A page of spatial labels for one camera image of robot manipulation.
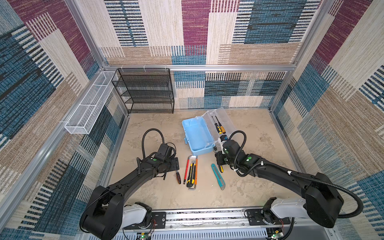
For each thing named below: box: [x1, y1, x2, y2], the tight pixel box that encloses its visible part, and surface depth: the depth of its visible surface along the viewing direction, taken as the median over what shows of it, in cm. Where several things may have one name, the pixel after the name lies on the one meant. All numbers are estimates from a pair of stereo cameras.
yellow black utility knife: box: [186, 160, 196, 188], surface depth 89 cm
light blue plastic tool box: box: [182, 108, 237, 156], surface depth 102 cm
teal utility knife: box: [211, 163, 226, 191], surface depth 87 cm
